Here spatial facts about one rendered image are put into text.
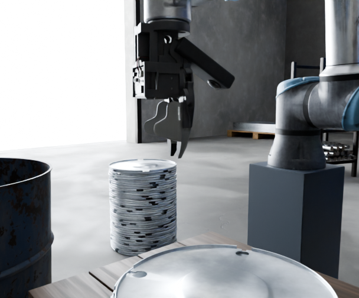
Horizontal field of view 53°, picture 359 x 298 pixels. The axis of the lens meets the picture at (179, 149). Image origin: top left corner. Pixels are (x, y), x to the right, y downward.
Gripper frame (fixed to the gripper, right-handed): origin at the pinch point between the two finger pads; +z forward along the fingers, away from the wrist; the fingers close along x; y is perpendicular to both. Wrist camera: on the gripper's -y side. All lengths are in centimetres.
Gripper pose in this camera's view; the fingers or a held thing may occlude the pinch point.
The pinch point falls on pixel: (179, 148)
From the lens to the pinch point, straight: 61.0
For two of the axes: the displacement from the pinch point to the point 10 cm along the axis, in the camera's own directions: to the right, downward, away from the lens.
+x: 3.8, 1.2, -9.2
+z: 0.0, 9.9, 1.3
